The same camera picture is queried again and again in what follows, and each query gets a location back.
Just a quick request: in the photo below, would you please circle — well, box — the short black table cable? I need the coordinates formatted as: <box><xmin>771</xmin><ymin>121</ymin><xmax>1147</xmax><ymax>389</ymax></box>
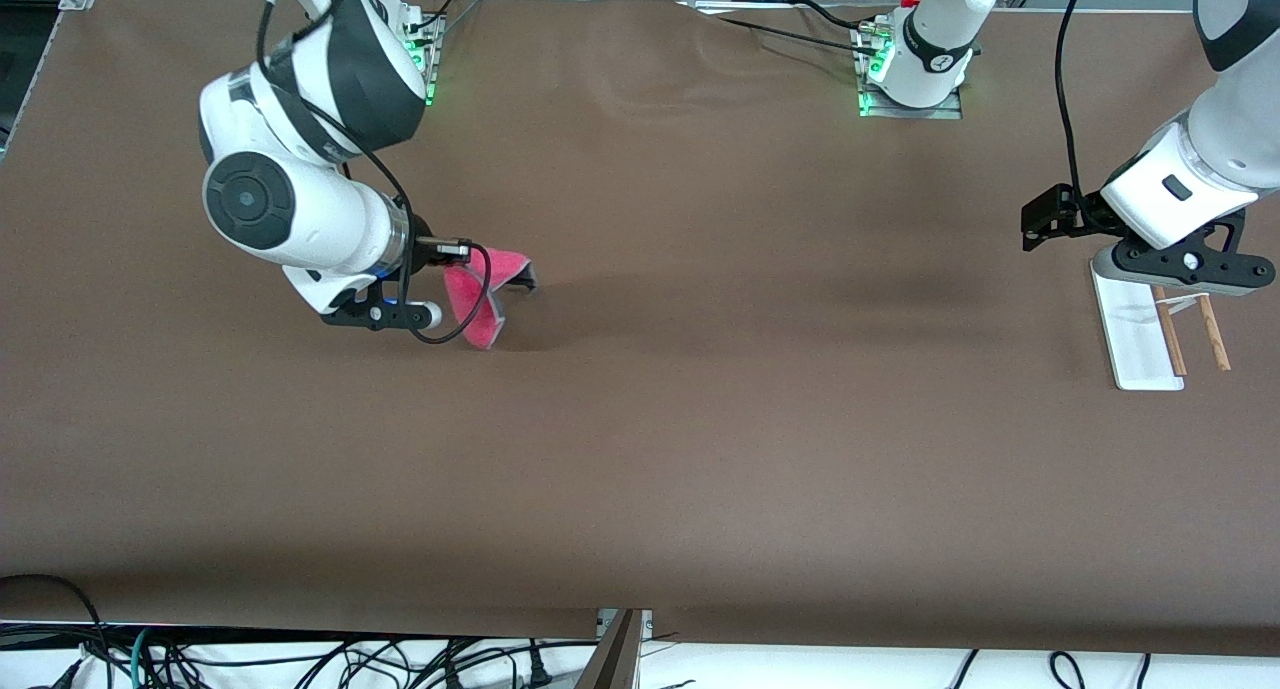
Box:
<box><xmin>795</xmin><ymin>0</ymin><xmax>891</xmax><ymax>32</ymax></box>

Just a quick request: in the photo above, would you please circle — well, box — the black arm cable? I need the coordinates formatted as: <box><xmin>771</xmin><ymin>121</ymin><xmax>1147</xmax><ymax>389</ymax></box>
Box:
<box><xmin>255</xmin><ymin>0</ymin><xmax>493</xmax><ymax>346</ymax></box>
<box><xmin>1054</xmin><ymin>0</ymin><xmax>1101</xmax><ymax>210</ymax></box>

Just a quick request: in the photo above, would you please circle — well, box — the thick black cable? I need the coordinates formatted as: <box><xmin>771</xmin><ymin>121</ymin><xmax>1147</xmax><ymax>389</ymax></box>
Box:
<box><xmin>0</xmin><ymin>574</ymin><xmax>113</xmax><ymax>689</ymax></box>

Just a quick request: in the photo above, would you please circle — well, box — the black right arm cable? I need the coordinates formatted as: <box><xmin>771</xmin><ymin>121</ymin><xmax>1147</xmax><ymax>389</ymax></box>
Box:
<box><xmin>255</xmin><ymin>0</ymin><xmax>493</xmax><ymax>346</ymax></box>

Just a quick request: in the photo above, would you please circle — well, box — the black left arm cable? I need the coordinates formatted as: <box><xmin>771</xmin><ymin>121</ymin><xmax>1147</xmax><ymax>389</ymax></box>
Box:
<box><xmin>1054</xmin><ymin>0</ymin><xmax>1101</xmax><ymax>210</ymax></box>

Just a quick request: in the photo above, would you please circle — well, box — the aluminium profile bar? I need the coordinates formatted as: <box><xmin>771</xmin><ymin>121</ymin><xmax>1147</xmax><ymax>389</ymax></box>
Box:
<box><xmin>575</xmin><ymin>609</ymin><xmax>653</xmax><ymax>689</ymax></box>

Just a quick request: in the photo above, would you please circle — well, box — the long black table cable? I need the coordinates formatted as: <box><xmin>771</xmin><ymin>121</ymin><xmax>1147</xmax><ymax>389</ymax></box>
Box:
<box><xmin>700</xmin><ymin>13</ymin><xmax>873</xmax><ymax>50</ymax></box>

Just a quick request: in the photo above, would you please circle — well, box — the pink towel with grey edge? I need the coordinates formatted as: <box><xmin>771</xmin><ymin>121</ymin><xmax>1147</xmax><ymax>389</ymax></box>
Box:
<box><xmin>443</xmin><ymin>251</ymin><xmax>538</xmax><ymax>351</ymax></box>

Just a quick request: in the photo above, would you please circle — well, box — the white rectangular tray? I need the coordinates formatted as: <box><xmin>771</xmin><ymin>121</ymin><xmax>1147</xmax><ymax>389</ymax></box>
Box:
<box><xmin>1092</xmin><ymin>269</ymin><xmax>1233</xmax><ymax>391</ymax></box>

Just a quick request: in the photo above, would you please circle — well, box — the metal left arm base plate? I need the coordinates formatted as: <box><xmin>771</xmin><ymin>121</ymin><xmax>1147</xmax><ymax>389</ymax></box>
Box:
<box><xmin>856</xmin><ymin>24</ymin><xmax>965</xmax><ymax>121</ymax></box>

